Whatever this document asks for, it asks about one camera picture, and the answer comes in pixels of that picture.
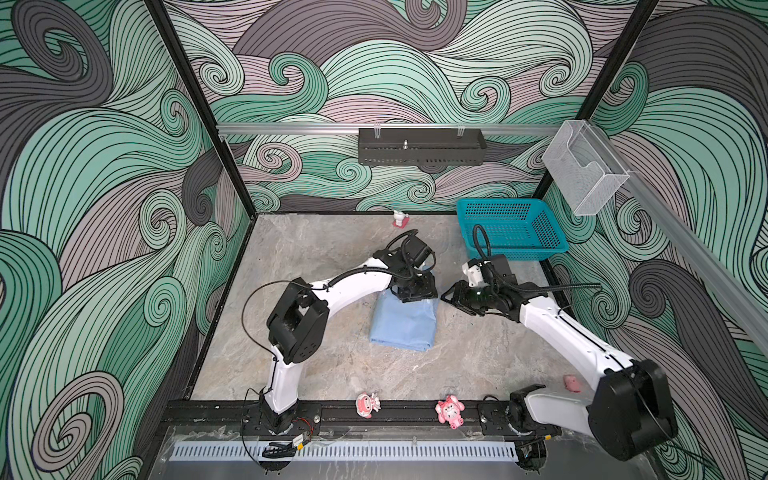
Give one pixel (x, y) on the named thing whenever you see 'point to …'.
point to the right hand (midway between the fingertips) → (445, 300)
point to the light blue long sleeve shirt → (409, 325)
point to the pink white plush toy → (366, 403)
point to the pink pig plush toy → (450, 411)
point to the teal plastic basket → (517, 229)
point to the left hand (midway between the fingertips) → (434, 295)
